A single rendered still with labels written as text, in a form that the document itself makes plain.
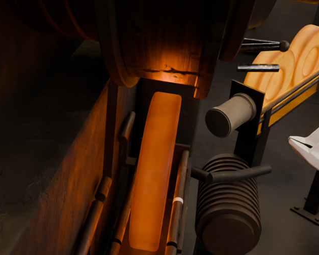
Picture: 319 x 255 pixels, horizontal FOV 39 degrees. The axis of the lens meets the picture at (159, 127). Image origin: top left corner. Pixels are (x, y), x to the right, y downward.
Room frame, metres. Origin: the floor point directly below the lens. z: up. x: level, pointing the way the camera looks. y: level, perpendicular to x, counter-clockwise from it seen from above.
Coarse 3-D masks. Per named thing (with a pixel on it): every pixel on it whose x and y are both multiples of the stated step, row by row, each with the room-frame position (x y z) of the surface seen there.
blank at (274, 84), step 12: (264, 60) 0.84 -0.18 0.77; (276, 60) 0.86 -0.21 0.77; (288, 60) 0.90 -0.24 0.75; (252, 72) 0.83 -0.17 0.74; (264, 72) 0.83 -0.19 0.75; (276, 72) 0.91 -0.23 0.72; (288, 72) 0.91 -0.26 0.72; (252, 84) 0.82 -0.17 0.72; (264, 84) 0.84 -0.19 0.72; (276, 84) 0.90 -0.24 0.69; (288, 84) 0.93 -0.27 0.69; (276, 96) 0.89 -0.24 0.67
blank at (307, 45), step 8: (304, 32) 0.98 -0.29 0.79; (312, 32) 0.98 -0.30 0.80; (296, 40) 0.97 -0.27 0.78; (304, 40) 0.96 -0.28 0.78; (312, 40) 0.98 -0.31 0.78; (296, 48) 0.95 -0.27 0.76; (304, 48) 0.95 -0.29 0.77; (312, 48) 0.99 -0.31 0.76; (296, 56) 0.94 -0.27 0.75; (304, 56) 0.96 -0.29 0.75; (312, 56) 1.03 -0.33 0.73; (296, 64) 0.94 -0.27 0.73; (304, 64) 1.03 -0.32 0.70; (312, 64) 1.02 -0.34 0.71; (296, 72) 0.94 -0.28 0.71; (304, 72) 1.01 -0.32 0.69; (312, 72) 1.02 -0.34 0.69; (296, 80) 0.95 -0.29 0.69; (288, 88) 0.96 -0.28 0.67
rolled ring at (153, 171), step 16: (160, 96) 0.46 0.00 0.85; (176, 96) 0.47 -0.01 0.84; (160, 112) 0.43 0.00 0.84; (176, 112) 0.43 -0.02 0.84; (144, 128) 0.41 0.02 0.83; (160, 128) 0.41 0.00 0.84; (176, 128) 0.41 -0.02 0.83; (144, 144) 0.39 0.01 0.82; (160, 144) 0.39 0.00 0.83; (144, 160) 0.38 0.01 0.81; (160, 160) 0.38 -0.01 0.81; (144, 176) 0.37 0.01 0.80; (160, 176) 0.37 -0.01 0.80; (144, 192) 0.36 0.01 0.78; (160, 192) 0.36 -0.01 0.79; (144, 208) 0.36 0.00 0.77; (160, 208) 0.36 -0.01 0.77; (144, 224) 0.36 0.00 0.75; (160, 224) 0.36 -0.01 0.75; (144, 240) 0.36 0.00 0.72
